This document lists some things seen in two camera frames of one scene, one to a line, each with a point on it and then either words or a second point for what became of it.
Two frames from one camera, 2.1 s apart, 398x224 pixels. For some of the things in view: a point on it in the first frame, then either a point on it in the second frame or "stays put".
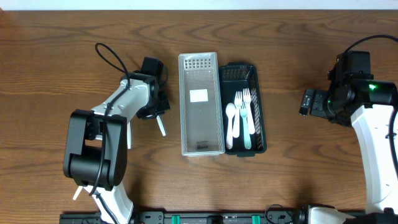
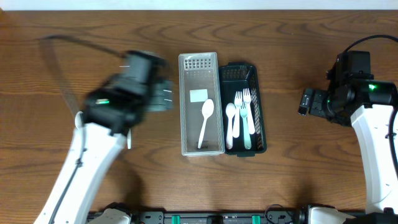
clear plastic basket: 201,104 stays put
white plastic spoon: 230,110 stays put
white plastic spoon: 160,126 to 208,108
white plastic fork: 247,97 stays put
